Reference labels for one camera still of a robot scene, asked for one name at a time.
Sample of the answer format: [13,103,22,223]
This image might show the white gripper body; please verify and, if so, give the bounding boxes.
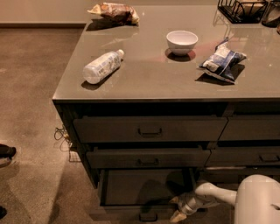
[178,192,219,215]

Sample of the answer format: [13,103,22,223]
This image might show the drawer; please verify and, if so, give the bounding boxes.
[220,115,280,141]
[90,169,194,222]
[206,146,280,167]
[199,166,280,184]
[73,116,227,143]
[87,147,210,168]

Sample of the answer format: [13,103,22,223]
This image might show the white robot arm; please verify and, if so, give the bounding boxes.
[170,174,280,224]

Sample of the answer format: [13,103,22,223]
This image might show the dark grey drawer cabinet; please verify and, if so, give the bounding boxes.
[52,4,280,190]

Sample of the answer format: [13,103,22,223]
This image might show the blue white snack bag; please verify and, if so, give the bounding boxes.
[199,38,247,84]

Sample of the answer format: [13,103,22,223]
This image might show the clear plastic bottle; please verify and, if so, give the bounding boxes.
[82,49,124,84]

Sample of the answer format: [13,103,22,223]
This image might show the white ceramic bowl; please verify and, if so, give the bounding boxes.
[166,31,198,56]

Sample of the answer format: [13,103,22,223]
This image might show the dark object at edge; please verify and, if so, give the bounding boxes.
[0,206,7,219]

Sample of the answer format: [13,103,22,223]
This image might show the black shoe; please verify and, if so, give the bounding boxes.
[0,144,17,158]

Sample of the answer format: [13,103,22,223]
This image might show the brown snack bag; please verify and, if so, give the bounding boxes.
[87,3,140,25]

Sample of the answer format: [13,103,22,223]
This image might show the dark round object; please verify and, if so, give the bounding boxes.
[262,0,280,28]

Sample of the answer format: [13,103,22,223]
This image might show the cables on floor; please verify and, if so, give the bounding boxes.
[53,124,74,152]

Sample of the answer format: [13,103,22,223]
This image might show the black wire basket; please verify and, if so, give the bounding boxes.
[217,0,268,24]

